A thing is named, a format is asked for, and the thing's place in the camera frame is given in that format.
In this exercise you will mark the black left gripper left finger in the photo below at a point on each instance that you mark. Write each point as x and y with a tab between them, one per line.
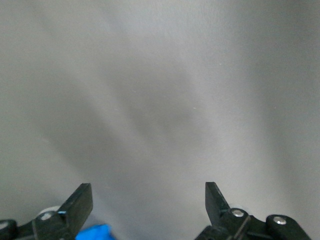
72	215

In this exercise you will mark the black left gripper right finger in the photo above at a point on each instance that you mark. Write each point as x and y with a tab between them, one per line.
217	212

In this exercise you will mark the dark grey table mat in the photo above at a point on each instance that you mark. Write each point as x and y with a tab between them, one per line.
160	100

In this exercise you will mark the blue plastic storage bin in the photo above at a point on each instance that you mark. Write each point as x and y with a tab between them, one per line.
95	232

